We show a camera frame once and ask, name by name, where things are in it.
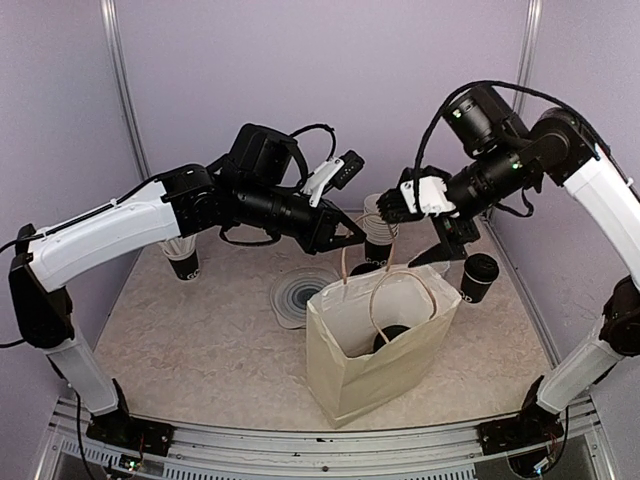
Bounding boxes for black paper coffee cup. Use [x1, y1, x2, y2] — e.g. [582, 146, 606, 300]
[459, 273, 493, 304]

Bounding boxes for cream paper bag with handles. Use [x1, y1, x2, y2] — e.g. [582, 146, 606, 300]
[306, 262, 461, 428]

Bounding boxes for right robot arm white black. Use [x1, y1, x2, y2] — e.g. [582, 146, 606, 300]
[400, 80, 639, 444]

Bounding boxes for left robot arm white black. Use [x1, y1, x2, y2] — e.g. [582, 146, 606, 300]
[8, 123, 365, 445]

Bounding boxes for light blue ceramic mug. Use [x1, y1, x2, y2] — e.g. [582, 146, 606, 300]
[431, 261, 450, 276]

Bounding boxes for stack of paper cups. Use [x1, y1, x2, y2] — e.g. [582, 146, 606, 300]
[362, 193, 399, 267]

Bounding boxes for grey spiral pattern plate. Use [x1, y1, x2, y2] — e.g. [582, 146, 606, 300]
[269, 267, 339, 330]

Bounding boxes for cup of white straws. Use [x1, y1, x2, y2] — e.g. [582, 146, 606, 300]
[159, 235, 200, 281]

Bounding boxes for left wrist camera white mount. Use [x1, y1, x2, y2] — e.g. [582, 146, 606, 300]
[302, 150, 365, 208]

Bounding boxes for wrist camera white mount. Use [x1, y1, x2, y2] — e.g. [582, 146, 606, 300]
[376, 166, 457, 224]
[302, 150, 365, 208]

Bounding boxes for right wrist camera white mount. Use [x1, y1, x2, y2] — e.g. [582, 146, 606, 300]
[376, 166, 457, 224]

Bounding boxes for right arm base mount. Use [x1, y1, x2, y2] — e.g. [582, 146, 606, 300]
[477, 415, 564, 455]

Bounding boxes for aluminium front rail frame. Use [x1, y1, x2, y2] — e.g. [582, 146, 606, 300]
[28, 397, 621, 479]

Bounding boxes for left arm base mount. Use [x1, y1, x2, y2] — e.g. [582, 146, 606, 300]
[86, 415, 175, 457]

